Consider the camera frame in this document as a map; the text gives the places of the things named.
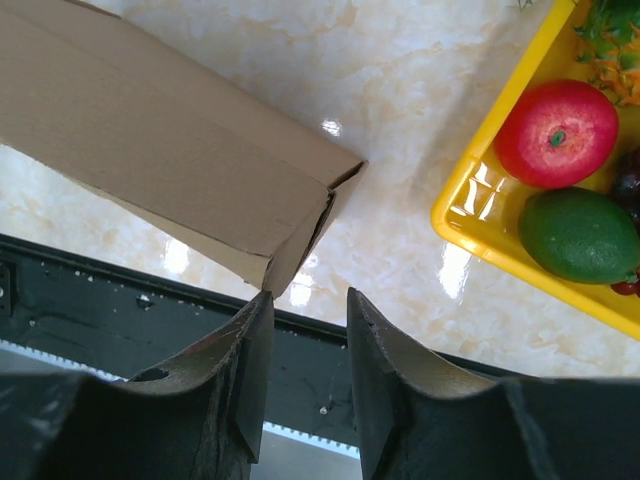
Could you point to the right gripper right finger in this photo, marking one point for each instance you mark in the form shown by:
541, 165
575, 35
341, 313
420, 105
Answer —
419, 416

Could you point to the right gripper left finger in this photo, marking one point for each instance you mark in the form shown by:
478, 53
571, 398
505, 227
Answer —
196, 415

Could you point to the brown cardboard box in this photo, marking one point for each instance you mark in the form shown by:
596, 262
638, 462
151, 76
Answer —
119, 112

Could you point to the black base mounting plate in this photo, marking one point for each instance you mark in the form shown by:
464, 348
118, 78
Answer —
84, 313

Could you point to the yellow plastic fruit tray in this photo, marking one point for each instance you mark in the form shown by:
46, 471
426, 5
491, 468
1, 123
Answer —
479, 205

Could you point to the green apple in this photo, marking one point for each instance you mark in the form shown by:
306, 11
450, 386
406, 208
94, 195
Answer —
580, 236

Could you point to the red apple near front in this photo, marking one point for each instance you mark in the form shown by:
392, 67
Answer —
557, 134

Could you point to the dark purple grape bunch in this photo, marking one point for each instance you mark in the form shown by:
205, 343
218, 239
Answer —
625, 187

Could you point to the toy pineapple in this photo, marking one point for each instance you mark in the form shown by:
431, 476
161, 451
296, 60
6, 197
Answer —
607, 45

